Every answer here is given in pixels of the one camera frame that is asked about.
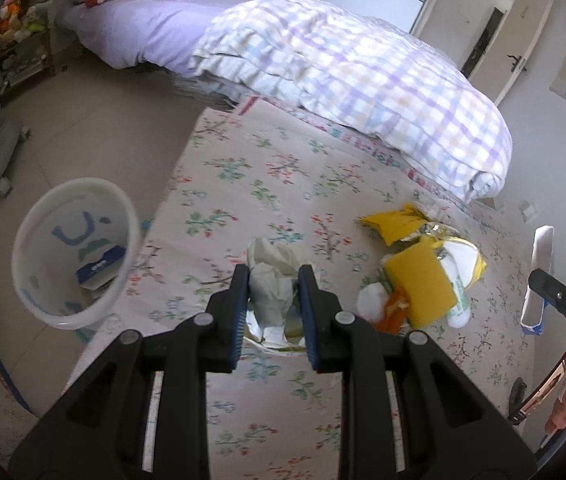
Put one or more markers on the folded striped bedding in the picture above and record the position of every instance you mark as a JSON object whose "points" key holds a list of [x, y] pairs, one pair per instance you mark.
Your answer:
{"points": [[203, 90]]}

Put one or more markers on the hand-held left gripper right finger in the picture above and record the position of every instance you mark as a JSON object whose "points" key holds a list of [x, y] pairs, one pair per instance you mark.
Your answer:
{"points": [[309, 320]]}

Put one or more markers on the bed with purple sheet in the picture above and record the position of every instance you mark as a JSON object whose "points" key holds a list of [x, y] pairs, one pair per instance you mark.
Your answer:
{"points": [[153, 25]]}

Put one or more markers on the silver foil wrapper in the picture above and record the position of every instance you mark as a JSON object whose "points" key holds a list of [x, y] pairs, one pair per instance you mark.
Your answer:
{"points": [[433, 232]]}

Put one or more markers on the white door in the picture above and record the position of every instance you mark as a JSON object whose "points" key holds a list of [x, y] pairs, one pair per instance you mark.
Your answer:
{"points": [[523, 45]]}

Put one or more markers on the white yellow packet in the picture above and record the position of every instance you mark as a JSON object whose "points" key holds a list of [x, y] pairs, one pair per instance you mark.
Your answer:
{"points": [[470, 260]]}

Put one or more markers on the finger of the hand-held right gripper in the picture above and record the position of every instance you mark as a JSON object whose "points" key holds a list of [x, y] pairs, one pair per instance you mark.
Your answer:
{"points": [[555, 292]]}

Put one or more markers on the floral print floor mat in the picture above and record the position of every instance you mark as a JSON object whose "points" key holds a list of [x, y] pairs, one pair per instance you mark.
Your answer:
{"points": [[273, 185]]}

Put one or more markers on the small blue white box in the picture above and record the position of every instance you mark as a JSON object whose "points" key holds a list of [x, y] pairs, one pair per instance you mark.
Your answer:
{"points": [[99, 267]]}

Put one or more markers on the yellow sponge pad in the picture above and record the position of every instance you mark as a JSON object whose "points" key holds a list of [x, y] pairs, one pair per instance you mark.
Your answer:
{"points": [[420, 280]]}

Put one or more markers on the rose gold metal strip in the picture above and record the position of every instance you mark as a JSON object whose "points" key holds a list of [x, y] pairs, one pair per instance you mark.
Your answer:
{"points": [[538, 392]]}

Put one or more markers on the small white block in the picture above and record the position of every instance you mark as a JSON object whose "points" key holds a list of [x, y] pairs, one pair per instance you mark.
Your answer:
{"points": [[528, 211]]}

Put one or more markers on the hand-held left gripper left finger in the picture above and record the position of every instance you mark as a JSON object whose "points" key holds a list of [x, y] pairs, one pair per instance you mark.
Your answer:
{"points": [[241, 320]]}

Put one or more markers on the white plastic bottle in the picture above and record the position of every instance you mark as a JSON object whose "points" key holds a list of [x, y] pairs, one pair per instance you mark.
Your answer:
{"points": [[458, 305]]}

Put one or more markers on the yellow crumpled wrapper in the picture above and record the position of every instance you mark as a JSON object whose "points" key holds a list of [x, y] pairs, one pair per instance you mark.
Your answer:
{"points": [[395, 222]]}

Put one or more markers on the white round pad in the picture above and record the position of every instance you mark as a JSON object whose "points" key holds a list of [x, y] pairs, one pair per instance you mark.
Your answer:
{"points": [[370, 302]]}

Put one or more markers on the plaid duvet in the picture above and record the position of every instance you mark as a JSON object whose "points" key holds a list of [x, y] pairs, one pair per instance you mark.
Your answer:
{"points": [[363, 75]]}

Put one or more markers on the white plastic waste bin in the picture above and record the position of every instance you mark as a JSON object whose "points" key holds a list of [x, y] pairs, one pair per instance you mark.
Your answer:
{"points": [[38, 240]]}

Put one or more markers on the orange wrapper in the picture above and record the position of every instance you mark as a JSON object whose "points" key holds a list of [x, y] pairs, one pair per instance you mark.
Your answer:
{"points": [[394, 310]]}

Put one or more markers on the pile of plush toys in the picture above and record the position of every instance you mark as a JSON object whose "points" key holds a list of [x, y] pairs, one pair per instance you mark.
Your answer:
{"points": [[18, 20]]}

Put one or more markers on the white carton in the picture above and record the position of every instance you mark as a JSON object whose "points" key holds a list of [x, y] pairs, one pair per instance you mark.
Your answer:
{"points": [[543, 250]]}

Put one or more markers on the white paper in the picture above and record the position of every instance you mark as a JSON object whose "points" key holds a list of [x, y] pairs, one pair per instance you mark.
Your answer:
{"points": [[272, 285]]}

